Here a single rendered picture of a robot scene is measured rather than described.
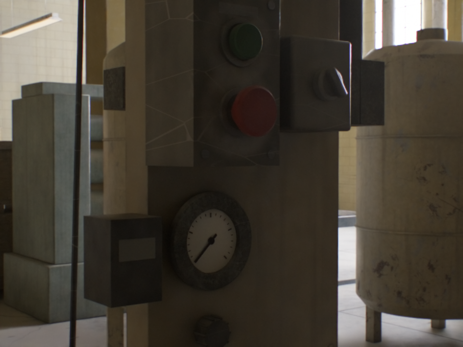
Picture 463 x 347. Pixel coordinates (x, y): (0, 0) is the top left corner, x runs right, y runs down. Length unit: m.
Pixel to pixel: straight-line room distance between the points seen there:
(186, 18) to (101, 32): 7.62
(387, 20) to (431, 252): 4.38
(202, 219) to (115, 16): 7.58
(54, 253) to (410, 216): 3.07
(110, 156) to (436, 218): 2.48
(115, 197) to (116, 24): 4.33
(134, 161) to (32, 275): 6.33
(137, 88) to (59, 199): 6.02
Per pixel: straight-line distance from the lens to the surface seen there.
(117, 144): 4.07
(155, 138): 0.64
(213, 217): 0.68
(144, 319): 0.67
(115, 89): 0.76
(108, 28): 8.16
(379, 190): 5.62
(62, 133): 6.68
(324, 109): 0.69
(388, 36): 9.29
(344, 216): 7.07
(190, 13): 0.60
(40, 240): 6.96
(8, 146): 7.91
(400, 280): 5.59
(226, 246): 0.69
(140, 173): 0.66
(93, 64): 8.34
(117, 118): 4.06
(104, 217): 0.62
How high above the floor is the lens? 1.48
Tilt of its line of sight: 2 degrees down
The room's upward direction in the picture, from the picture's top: straight up
